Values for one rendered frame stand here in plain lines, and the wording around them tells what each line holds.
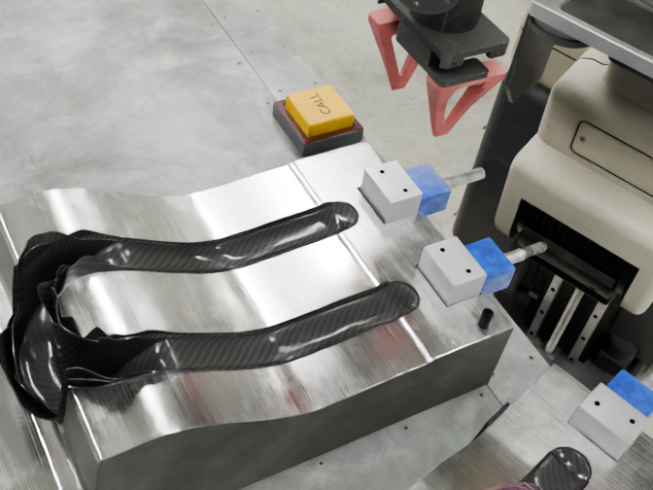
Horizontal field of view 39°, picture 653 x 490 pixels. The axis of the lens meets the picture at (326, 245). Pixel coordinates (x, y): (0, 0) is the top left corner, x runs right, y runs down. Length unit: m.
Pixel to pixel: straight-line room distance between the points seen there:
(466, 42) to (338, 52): 1.88
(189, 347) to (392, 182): 0.27
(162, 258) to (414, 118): 1.69
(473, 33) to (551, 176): 0.41
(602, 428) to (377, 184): 0.30
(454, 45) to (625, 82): 0.40
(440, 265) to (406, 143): 1.56
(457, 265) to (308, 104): 0.34
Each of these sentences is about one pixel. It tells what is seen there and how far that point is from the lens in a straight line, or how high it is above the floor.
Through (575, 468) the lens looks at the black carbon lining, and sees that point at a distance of 0.81.
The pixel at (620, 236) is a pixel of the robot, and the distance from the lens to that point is 1.12.
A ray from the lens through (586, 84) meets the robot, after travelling 1.11.
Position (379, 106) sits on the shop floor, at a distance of 2.45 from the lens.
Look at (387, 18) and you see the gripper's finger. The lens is 0.79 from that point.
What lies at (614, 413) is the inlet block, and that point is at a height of 0.88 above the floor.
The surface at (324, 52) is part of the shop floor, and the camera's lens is 2.61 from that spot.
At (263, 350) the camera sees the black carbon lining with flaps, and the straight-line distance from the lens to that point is 0.77.
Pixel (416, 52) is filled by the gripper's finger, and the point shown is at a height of 1.08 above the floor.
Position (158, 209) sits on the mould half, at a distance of 0.85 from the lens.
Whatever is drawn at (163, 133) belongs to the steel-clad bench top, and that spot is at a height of 0.80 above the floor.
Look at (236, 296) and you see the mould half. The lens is 0.80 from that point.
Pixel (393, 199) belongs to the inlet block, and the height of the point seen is 0.92.
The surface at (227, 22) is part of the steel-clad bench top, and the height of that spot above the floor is 0.80.
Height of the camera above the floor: 1.50
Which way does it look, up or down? 47 degrees down
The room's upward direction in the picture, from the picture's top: 11 degrees clockwise
